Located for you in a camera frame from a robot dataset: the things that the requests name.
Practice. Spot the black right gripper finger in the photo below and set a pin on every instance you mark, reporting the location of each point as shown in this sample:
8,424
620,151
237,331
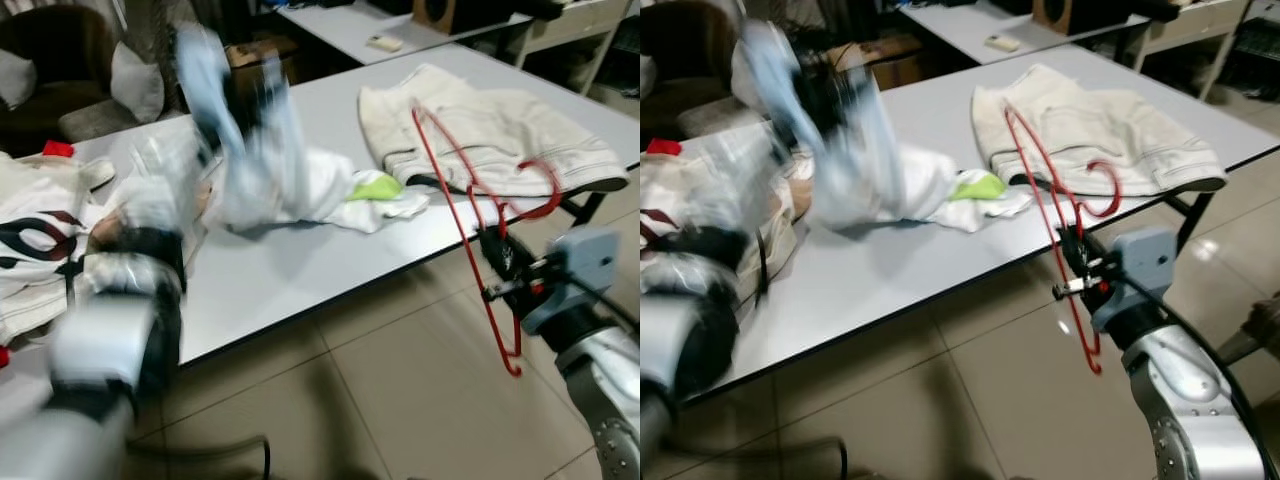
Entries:
1066,255
494,255
1078,250
506,250

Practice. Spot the white T-shirt green print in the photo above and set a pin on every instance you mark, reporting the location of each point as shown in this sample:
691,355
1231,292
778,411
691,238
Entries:
300,190
900,190

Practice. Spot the cream denim shorts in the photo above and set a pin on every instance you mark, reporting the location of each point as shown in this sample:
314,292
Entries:
1090,125
480,120

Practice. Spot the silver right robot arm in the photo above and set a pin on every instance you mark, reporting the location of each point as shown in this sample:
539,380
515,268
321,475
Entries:
1190,400
610,390

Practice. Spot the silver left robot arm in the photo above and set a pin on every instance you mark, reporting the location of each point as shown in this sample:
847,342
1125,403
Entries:
670,340
100,340

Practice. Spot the brown cardboard box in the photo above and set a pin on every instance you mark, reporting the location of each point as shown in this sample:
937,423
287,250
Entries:
240,50
900,65

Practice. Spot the white pillow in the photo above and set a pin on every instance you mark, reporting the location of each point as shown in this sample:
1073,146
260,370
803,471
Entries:
140,85
647,78
15,80

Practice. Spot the white remote control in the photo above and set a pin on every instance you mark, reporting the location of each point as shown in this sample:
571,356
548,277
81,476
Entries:
384,43
1003,43

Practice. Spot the dark brown armchair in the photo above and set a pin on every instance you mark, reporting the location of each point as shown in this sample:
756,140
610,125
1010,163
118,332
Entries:
60,40
690,40

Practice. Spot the cream shirt brown patch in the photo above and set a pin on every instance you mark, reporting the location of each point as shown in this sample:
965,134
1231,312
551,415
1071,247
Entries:
775,250

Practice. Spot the brown wicker stool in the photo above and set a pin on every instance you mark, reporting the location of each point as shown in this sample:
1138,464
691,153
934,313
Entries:
1265,325

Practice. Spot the small red object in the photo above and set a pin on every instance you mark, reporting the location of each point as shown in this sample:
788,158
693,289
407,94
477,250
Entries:
665,147
58,149

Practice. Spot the black audio amplifier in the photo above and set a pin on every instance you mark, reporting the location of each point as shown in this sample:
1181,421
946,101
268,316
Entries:
628,50
1262,55

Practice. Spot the wooden loudspeaker black front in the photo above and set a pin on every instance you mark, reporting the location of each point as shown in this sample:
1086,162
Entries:
1080,15
460,15

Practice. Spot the white side cart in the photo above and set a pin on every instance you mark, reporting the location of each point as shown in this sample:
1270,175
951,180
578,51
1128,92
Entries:
1200,20
580,22

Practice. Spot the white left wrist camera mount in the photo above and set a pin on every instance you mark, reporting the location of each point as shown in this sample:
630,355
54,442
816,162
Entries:
205,70
775,70

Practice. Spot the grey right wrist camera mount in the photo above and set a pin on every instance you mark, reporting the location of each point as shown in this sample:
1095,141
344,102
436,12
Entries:
580,265
1145,265

